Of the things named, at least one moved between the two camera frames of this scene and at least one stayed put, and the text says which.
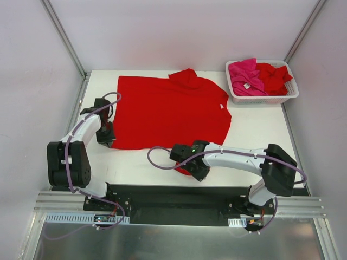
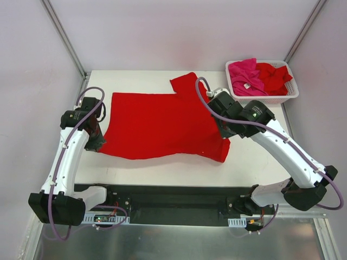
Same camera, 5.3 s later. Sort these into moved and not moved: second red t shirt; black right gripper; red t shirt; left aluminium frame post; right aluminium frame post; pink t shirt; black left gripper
Moved: black left gripper; red t shirt; black right gripper
Not moved: left aluminium frame post; second red t shirt; right aluminium frame post; pink t shirt
